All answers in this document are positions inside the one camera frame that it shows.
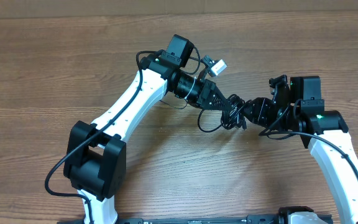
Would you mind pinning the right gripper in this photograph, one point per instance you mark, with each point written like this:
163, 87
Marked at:
258, 115

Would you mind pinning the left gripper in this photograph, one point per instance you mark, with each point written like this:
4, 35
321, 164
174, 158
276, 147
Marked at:
209, 89

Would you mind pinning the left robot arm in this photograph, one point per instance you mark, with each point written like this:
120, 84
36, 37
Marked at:
96, 154

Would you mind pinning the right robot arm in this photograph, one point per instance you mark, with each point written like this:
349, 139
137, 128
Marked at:
297, 108

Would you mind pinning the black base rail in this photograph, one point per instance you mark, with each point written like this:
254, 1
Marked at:
250, 219

